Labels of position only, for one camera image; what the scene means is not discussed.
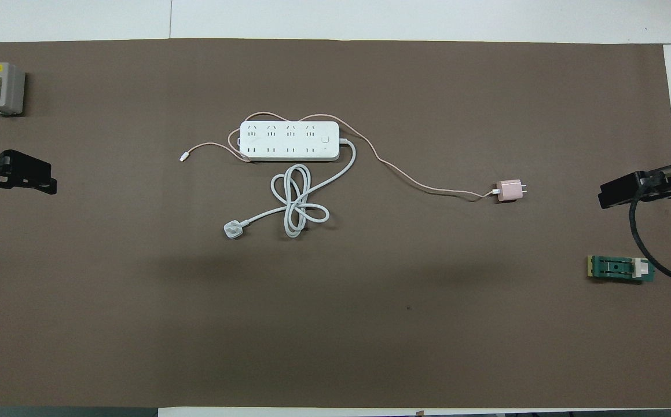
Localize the white power strip cord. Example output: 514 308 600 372
223 138 357 240

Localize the brown table mat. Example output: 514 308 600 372
0 38 671 409

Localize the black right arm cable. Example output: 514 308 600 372
629 171 671 280

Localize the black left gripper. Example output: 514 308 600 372
0 139 57 203

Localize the pink charger plug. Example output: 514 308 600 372
496 179 527 203

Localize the green circuit board module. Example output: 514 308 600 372
587 255 656 284

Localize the pink charging cable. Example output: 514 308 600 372
179 111 501 202

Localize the white power strip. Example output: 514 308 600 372
239 120 340 162

